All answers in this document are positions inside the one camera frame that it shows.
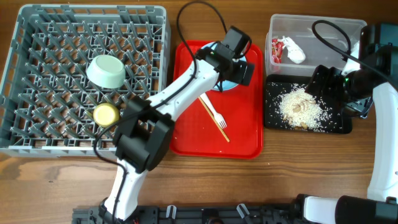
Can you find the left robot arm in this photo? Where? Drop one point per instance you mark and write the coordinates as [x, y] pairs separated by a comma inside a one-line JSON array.
[[144, 132]]

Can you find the wooden chopstick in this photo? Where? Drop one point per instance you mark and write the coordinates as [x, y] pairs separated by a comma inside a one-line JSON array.
[[214, 120]]

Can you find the green bowl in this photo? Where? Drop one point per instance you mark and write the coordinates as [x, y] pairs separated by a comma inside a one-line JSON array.
[[106, 71]]

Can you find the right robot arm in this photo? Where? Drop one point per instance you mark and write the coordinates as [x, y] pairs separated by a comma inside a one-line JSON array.
[[376, 78]]

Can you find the white plastic fork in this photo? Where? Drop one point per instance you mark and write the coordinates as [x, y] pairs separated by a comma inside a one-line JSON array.
[[217, 116]]

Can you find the red snack wrapper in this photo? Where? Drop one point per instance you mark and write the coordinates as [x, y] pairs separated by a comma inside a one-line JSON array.
[[276, 50]]

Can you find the light blue plate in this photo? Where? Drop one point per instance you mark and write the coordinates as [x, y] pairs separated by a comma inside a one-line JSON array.
[[226, 85]]

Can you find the black tray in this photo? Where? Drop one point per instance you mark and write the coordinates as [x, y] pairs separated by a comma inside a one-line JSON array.
[[276, 86]]

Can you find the yellow cup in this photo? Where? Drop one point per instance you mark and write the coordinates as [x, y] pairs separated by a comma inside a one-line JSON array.
[[105, 114]]

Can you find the grey dishwasher rack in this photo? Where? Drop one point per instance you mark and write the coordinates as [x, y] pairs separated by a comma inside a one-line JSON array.
[[47, 99]]

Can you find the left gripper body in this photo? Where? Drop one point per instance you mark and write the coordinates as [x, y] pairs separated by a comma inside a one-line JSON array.
[[237, 71]]

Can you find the white napkin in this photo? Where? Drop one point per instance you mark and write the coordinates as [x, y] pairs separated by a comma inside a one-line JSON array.
[[295, 53]]

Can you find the red plastic tray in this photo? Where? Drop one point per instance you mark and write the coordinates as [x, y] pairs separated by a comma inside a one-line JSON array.
[[196, 134]]

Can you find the clear plastic bin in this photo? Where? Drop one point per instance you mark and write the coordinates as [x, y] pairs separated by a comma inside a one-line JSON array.
[[299, 29]]

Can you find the rice and peanut shells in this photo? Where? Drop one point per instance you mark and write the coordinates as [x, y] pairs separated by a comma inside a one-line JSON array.
[[301, 110]]

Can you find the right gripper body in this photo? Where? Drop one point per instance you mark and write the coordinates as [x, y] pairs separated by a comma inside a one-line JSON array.
[[335, 85]]

